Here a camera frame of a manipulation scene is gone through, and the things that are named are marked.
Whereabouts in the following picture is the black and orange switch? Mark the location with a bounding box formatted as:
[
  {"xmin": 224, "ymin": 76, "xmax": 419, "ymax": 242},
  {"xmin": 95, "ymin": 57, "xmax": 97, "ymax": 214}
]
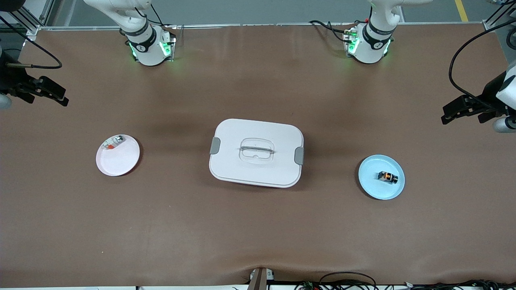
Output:
[{"xmin": 377, "ymin": 171, "xmax": 399, "ymax": 185}]

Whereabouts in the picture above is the small silver red object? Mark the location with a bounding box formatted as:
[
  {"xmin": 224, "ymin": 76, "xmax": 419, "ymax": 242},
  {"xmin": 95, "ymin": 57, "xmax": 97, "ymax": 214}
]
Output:
[{"xmin": 102, "ymin": 136, "xmax": 126, "ymax": 151}]

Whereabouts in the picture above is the pink round plate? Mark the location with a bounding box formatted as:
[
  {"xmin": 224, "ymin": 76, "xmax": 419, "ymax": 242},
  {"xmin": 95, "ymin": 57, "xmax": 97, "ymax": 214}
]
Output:
[{"xmin": 96, "ymin": 134, "xmax": 141, "ymax": 177}]

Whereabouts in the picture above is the light blue round plate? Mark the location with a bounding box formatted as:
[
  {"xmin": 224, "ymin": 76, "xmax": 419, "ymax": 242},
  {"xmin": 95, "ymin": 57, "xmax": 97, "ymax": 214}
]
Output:
[{"xmin": 358, "ymin": 154, "xmax": 406, "ymax": 201}]

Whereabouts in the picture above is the white lidded storage box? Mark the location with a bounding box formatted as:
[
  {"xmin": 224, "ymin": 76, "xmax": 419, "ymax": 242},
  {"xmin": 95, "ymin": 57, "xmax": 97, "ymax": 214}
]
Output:
[{"xmin": 209, "ymin": 118, "xmax": 305, "ymax": 189}]

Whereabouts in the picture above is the brown table mat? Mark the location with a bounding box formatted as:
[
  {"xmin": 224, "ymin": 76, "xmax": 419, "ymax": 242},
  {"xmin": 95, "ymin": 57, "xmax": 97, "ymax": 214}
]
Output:
[{"xmin": 0, "ymin": 22, "xmax": 516, "ymax": 288}]

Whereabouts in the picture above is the aluminium frame post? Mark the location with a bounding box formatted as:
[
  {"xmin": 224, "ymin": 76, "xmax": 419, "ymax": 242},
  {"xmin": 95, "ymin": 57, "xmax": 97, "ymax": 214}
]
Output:
[
  {"xmin": 483, "ymin": 0, "xmax": 516, "ymax": 33},
  {"xmin": 0, "ymin": 0, "xmax": 55, "ymax": 41}
]

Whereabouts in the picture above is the black right arm base cable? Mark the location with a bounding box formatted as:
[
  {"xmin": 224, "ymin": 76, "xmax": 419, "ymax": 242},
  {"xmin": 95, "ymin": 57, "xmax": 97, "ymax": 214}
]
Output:
[{"xmin": 136, "ymin": 4, "xmax": 178, "ymax": 29}]

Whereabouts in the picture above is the black arm base cable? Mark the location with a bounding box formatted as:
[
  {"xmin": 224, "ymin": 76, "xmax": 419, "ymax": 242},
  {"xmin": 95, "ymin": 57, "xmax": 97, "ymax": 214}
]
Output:
[
  {"xmin": 136, "ymin": 4, "xmax": 178, "ymax": 29},
  {"xmin": 308, "ymin": 19, "xmax": 357, "ymax": 43}
]

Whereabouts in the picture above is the black left arm base cable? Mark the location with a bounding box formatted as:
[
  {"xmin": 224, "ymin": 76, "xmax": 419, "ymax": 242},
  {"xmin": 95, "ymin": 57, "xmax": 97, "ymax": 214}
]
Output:
[{"xmin": 308, "ymin": 19, "xmax": 357, "ymax": 43}]

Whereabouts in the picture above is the black cable bundle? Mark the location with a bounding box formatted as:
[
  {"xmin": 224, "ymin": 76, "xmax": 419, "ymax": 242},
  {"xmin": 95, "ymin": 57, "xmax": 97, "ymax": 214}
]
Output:
[{"xmin": 379, "ymin": 279, "xmax": 516, "ymax": 290}]

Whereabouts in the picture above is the black cable loop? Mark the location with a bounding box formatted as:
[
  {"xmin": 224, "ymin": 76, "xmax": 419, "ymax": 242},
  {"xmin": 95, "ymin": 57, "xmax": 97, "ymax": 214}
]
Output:
[{"xmin": 318, "ymin": 271, "xmax": 378, "ymax": 290}]

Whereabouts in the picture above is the aluminium table edge rail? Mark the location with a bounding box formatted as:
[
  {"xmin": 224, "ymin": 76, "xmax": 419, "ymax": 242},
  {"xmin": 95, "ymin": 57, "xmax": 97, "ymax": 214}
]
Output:
[{"xmin": 38, "ymin": 22, "xmax": 484, "ymax": 31}]

